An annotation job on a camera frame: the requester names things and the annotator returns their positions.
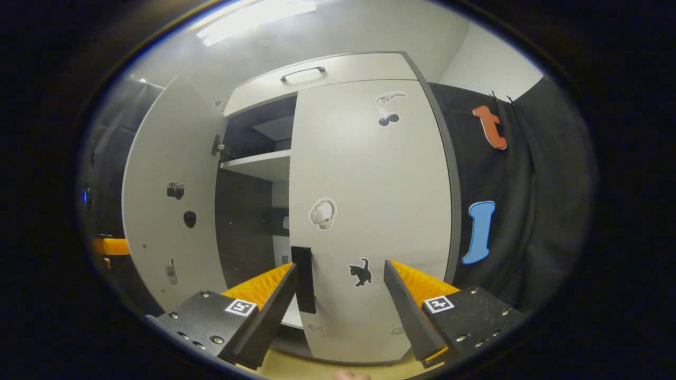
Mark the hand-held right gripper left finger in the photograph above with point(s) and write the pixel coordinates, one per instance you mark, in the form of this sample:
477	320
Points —
269	319

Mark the white cabinet door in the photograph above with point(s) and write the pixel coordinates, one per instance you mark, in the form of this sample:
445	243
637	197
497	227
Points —
380	174
169	142

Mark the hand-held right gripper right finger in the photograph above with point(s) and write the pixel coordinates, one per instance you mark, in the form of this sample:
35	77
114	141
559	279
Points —
409	316

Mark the white and grey cabinet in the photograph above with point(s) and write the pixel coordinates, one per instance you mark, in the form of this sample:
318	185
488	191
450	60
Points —
243	237

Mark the white cabinet shelf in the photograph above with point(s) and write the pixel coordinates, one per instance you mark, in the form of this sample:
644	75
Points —
259	164

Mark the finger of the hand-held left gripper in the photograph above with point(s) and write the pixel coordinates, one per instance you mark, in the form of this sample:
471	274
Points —
113	246

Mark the metal left door hinge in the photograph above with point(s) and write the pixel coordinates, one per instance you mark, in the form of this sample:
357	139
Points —
219	148

